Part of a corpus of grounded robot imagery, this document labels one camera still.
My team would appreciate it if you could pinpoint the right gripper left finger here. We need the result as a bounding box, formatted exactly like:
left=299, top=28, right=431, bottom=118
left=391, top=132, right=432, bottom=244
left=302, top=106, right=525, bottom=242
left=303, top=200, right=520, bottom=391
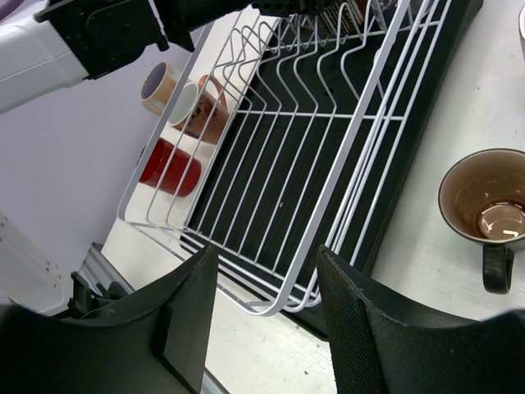
left=1, top=246, right=217, bottom=393

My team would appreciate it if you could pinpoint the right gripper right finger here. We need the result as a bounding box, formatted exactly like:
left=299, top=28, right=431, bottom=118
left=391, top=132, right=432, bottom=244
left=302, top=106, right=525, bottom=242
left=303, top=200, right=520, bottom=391
left=317, top=246, right=524, bottom=393

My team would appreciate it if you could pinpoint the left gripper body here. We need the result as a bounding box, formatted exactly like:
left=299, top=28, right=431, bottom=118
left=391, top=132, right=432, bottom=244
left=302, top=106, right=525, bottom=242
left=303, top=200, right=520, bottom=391
left=251, top=0, right=335, bottom=18

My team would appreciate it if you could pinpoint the brown striped mug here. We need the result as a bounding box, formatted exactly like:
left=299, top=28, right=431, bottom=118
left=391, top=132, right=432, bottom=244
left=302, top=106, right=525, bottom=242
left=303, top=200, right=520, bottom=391
left=317, top=0, right=369, bottom=39

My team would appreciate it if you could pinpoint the pink floral mug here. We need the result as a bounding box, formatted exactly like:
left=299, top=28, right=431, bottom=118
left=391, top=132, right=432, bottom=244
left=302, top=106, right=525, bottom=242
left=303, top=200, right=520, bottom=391
left=167, top=75, right=229, bottom=144

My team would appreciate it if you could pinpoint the light pink mug dark interior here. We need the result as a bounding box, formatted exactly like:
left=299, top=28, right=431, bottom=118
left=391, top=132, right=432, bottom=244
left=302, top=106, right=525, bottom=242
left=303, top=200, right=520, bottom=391
left=140, top=62, right=180, bottom=116

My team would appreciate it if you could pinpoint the red mug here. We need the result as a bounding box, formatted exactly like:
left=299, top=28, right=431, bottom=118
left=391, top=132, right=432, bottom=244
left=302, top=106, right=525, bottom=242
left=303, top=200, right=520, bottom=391
left=139, top=138, right=202, bottom=197

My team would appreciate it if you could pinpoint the black tumbler cup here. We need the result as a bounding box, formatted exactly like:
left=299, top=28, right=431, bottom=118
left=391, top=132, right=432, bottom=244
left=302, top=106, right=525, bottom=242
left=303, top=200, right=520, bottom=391
left=438, top=148, right=524, bottom=295

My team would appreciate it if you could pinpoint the white faceted mug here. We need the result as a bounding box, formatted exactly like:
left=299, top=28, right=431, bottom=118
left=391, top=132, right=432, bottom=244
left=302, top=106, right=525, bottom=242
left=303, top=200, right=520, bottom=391
left=518, top=6, right=525, bottom=57

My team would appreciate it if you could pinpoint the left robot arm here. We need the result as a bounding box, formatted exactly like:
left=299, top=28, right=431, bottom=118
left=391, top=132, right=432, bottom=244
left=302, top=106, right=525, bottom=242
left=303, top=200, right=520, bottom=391
left=1, top=0, right=331, bottom=112

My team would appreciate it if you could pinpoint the black drip tray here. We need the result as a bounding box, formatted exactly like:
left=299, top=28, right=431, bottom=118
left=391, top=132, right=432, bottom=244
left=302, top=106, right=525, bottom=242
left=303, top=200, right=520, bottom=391
left=180, top=0, right=485, bottom=340

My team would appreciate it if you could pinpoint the aluminium mounting rail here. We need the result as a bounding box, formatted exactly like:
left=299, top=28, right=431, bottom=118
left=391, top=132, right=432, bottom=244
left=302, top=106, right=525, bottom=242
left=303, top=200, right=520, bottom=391
left=80, top=243, right=134, bottom=296

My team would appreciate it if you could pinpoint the white wire dish rack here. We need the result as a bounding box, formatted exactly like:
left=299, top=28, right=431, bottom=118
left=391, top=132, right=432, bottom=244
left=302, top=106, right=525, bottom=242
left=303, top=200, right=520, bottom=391
left=116, top=0, right=454, bottom=317

